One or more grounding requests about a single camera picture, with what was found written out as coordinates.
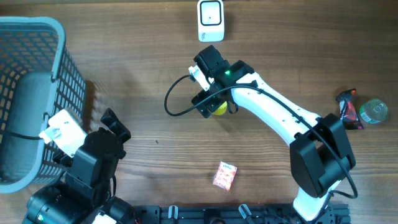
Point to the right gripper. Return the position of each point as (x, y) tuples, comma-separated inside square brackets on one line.
[(212, 104)]

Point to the black snack bag orange sticker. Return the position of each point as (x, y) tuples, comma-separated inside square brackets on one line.
[(348, 114)]

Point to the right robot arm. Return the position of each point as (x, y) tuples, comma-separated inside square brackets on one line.
[(320, 152)]

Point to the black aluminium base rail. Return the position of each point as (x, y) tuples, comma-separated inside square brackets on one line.
[(264, 214)]

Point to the yellow plastic jar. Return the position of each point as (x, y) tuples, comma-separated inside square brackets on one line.
[(221, 110)]

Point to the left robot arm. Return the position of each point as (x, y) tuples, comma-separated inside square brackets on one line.
[(85, 192)]

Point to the white barcode scanner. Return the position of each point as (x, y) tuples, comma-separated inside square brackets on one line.
[(210, 17)]

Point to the red tissue packet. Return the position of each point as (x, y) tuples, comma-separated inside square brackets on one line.
[(224, 176)]

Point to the grey plastic mesh basket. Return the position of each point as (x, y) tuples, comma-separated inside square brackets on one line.
[(38, 79)]

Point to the round metal tin can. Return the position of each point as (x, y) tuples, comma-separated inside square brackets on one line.
[(374, 111)]

